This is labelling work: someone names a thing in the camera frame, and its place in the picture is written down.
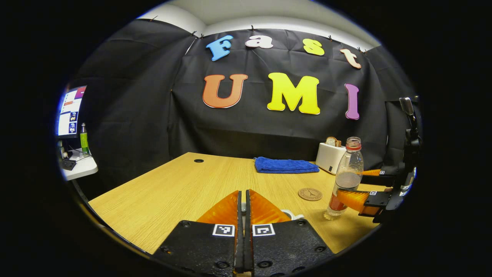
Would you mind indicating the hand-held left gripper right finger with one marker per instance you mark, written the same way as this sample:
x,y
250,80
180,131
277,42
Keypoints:
x,y
248,246

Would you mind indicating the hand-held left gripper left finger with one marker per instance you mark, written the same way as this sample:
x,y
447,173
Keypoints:
x,y
238,246

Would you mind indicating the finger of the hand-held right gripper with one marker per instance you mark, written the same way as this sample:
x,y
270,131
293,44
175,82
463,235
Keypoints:
x,y
378,180
378,200

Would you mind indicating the clear plastic water bottle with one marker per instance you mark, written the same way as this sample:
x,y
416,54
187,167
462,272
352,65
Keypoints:
x,y
348,169

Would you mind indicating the white teacup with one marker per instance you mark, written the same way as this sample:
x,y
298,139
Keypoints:
x,y
294,215

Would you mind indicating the round brown coaster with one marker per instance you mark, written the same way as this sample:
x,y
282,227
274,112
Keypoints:
x,y
309,194

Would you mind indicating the green bottle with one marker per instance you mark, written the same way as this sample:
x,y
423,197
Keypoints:
x,y
84,142

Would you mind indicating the white toaster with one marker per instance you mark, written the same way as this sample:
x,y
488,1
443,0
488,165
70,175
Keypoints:
x,y
328,157

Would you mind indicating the toast slice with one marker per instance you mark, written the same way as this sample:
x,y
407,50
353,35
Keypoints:
x,y
332,141

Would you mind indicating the blue towel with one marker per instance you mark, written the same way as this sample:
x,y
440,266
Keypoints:
x,y
284,165

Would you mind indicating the black backdrop cloth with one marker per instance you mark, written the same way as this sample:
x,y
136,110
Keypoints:
x,y
134,115

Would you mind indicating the white side desk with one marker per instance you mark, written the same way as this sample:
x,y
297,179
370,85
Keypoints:
x,y
82,167

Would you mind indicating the black keyboard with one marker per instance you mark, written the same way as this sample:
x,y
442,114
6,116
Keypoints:
x,y
68,164

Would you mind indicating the computer monitor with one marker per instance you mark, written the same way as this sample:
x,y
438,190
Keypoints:
x,y
71,113

